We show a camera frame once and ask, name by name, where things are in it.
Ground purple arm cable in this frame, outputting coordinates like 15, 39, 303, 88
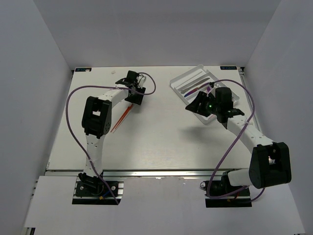
66, 72, 157, 205
206, 79, 266, 202

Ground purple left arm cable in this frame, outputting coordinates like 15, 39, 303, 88
66, 72, 157, 205

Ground ornate silver table knife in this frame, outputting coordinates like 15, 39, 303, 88
180, 78, 209, 94

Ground orange chopstick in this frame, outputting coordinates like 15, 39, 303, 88
111, 106, 131, 132
111, 104, 134, 133

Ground blue label sticker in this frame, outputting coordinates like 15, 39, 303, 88
220, 66, 237, 70
75, 68, 92, 72

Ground blue label sticker left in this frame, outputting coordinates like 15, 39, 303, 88
75, 68, 92, 72

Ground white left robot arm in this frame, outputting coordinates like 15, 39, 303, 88
82, 70, 146, 177

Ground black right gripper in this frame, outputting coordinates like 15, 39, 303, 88
185, 92, 220, 118

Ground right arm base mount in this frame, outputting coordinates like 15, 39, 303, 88
200, 180, 252, 208

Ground blue label sticker right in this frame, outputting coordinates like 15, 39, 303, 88
220, 66, 237, 70

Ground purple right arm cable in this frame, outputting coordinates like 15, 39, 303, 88
206, 79, 266, 202

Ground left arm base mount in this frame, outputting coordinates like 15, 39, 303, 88
72, 173, 122, 206

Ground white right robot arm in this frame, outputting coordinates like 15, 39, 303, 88
186, 87, 291, 195

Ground iridescent rainbow steak knife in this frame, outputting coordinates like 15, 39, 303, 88
184, 83, 209, 97

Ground clear chopstick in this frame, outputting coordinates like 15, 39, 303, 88
176, 72, 201, 89

